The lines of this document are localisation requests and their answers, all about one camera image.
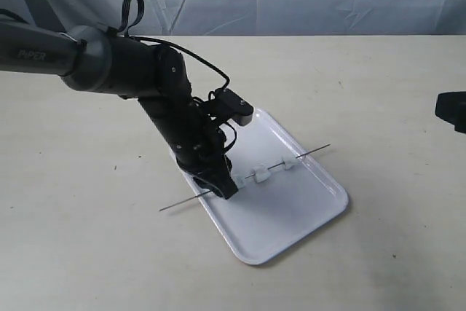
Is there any white marshmallow piece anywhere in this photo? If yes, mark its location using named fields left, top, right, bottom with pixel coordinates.
left=234, top=175, right=246, bottom=188
left=253, top=166, right=271, bottom=183
left=280, top=157, right=298, bottom=170

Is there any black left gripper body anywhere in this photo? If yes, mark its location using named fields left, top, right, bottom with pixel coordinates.
left=174, top=106, right=232, bottom=178

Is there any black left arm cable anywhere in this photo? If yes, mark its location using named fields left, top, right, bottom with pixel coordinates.
left=105, top=0, right=237, bottom=151

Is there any white plastic tray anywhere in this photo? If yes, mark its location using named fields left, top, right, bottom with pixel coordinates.
left=184, top=109, right=349, bottom=265

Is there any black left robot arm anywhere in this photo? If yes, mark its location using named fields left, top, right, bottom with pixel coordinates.
left=1, top=19, right=238, bottom=200

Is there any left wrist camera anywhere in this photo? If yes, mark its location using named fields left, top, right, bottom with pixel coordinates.
left=208, top=88, right=254, bottom=127

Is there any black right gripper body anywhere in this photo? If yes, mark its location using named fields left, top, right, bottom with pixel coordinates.
left=435, top=91, right=466, bottom=133

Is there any thin metal skewer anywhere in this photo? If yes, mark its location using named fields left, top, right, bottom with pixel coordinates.
left=159, top=144, right=330, bottom=212

